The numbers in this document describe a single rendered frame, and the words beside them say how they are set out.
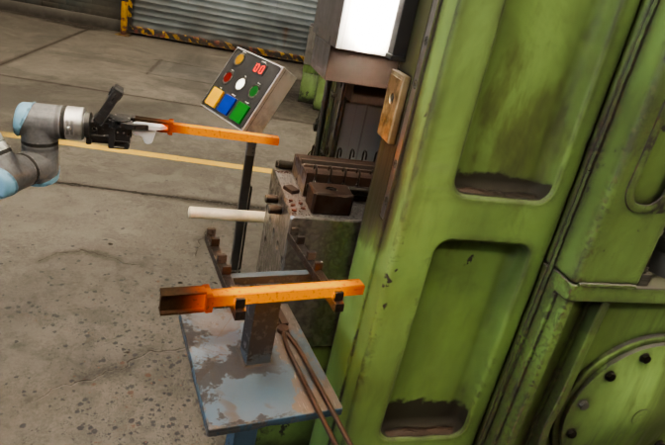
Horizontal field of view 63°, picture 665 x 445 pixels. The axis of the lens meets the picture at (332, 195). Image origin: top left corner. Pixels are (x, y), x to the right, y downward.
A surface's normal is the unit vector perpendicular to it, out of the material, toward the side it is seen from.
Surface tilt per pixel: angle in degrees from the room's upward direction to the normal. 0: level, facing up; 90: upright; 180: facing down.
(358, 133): 90
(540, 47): 89
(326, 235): 90
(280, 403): 0
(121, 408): 0
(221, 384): 0
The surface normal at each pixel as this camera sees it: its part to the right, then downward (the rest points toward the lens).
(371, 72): 0.23, 0.41
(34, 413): 0.19, -0.91
